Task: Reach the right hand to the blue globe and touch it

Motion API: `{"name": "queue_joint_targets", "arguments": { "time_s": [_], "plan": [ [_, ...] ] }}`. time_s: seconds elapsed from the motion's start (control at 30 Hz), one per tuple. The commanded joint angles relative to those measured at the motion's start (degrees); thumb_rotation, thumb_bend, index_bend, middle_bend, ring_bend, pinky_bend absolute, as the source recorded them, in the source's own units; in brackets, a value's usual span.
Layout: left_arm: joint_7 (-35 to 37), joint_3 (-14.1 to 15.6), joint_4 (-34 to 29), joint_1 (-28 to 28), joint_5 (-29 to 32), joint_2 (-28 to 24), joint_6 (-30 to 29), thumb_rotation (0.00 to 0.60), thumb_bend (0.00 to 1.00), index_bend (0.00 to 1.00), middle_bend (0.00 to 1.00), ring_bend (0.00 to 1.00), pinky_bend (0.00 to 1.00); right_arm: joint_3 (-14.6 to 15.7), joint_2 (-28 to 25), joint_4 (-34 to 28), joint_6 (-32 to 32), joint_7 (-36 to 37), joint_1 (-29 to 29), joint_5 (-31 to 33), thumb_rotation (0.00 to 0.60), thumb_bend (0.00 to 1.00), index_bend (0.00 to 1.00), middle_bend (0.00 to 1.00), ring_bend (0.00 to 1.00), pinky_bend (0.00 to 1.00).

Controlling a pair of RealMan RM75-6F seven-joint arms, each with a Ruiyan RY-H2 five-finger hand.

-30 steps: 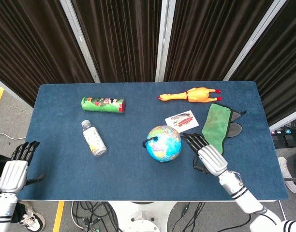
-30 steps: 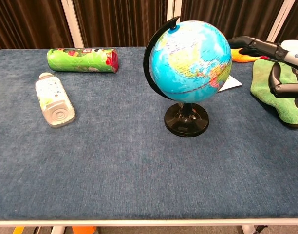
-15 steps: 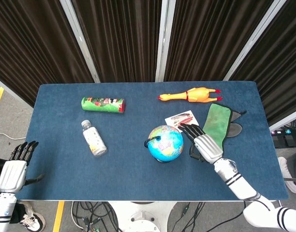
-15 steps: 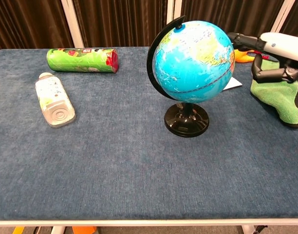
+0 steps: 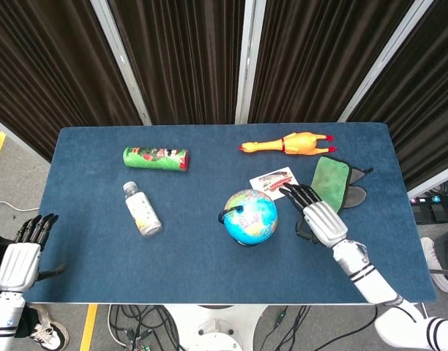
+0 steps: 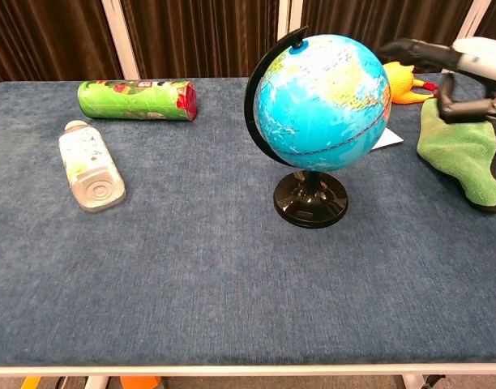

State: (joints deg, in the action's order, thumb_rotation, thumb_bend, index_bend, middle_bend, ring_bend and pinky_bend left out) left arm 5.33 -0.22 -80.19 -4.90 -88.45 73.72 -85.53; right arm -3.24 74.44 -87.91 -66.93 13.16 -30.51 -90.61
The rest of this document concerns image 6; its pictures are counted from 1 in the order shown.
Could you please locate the green microfiber cloth black trim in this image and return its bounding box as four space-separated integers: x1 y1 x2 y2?
416 98 496 214

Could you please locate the brown curtain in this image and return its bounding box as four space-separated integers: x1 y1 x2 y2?
0 0 496 88

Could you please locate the yellow rubber chicken toy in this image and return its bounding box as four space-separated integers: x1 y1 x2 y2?
382 61 443 106

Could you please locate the white paper sheet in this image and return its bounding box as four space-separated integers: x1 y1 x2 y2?
373 127 405 151

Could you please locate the blue fabric table cover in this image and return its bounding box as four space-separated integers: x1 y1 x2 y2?
0 72 496 368

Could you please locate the white frame post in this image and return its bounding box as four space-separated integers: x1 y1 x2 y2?
100 0 141 81
441 0 494 75
276 0 304 41

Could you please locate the clear plastic bottle white cap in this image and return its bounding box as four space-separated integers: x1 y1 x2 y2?
58 119 127 213

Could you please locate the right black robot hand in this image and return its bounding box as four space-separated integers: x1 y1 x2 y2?
378 36 496 125

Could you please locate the globe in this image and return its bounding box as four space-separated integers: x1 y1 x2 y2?
243 25 392 229

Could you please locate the green cylindrical snack can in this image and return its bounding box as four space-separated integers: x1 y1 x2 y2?
77 79 198 122

